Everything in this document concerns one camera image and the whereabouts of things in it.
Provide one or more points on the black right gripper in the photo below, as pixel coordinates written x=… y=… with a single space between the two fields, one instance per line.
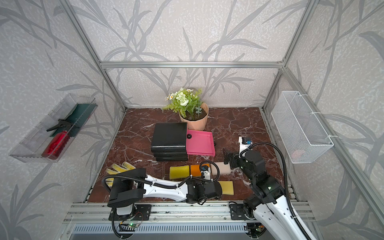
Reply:
x=227 y=157

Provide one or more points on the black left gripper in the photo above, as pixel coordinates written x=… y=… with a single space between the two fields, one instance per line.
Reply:
x=221 y=187

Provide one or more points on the orange white sponge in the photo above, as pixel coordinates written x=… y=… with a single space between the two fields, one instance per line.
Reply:
x=223 y=169

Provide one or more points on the bright yellow sponge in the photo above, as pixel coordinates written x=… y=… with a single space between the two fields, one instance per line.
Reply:
x=179 y=172

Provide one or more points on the pale yellow sponge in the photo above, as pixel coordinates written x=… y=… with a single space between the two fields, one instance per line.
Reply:
x=227 y=187

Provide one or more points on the pink drawer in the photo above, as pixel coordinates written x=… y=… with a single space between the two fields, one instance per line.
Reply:
x=200 y=143

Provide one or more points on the black mini drawer cabinet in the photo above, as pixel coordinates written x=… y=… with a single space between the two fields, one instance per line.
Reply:
x=169 y=142

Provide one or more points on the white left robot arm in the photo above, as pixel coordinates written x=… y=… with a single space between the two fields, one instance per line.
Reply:
x=127 y=188

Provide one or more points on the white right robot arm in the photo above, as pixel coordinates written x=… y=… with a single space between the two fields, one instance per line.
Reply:
x=270 y=204

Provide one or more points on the pink item in basket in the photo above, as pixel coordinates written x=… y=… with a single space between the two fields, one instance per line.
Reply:
x=297 y=154

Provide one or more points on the beige ribbed flower pot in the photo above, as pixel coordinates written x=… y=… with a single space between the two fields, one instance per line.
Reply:
x=200 y=123

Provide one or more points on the yellow white work glove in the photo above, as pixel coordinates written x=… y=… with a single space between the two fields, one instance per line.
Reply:
x=116 y=169

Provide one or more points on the artificial green flower plant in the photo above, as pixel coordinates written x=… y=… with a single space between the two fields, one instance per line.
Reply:
x=186 y=102

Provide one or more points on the dark green pad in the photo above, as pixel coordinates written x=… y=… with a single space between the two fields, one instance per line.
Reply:
x=74 y=121

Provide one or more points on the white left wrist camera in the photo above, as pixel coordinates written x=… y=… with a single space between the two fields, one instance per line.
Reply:
x=206 y=172

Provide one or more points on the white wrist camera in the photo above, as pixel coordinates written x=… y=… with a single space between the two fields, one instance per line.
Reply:
x=206 y=172
x=244 y=142

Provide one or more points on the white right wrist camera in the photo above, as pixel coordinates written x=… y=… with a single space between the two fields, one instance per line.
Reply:
x=244 y=142

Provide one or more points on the white wire mesh basket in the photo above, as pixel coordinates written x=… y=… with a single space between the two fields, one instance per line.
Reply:
x=300 y=128

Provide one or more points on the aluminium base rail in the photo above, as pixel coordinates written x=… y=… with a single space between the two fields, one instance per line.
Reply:
x=157 y=218

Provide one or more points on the aluminium cage frame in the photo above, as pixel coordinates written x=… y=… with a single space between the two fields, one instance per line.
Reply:
x=372 y=197

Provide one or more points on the red handled garden tool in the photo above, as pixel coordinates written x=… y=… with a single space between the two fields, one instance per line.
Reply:
x=56 y=146

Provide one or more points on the clear plastic wall tray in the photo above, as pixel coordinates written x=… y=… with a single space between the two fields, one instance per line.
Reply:
x=48 y=141

